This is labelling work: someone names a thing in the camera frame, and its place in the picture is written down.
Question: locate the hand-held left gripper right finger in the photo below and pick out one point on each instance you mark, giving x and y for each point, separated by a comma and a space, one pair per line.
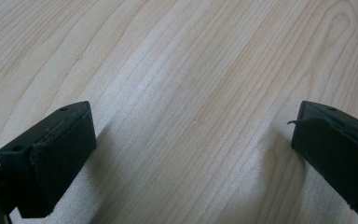
335, 149

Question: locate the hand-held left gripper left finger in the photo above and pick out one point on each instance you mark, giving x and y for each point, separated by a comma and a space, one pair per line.
52, 155

